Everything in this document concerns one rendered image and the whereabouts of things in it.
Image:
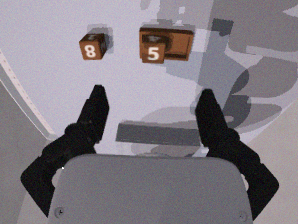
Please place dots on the brown shallow tray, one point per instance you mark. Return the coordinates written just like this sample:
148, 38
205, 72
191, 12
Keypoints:
178, 42

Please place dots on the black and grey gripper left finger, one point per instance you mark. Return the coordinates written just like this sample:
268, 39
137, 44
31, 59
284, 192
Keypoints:
77, 140

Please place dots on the brown calendar cube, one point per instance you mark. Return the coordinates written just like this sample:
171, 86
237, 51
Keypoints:
153, 49
93, 46

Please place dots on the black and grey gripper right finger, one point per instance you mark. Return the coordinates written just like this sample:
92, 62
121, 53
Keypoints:
262, 185

